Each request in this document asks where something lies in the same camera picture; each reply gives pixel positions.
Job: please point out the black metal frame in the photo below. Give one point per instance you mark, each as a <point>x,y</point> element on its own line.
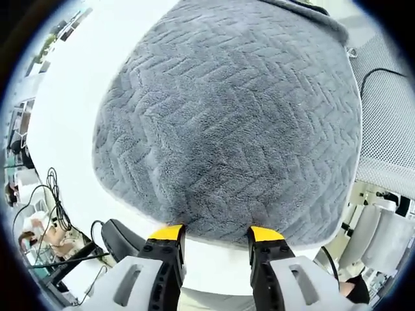
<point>74,256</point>

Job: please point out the grey mesh office chair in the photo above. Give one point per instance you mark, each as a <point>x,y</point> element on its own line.
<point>386,129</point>

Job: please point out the white office chair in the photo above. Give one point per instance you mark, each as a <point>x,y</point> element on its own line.
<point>358,236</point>
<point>389,243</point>

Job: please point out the grey towel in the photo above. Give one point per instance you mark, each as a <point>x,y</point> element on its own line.
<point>227,113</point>

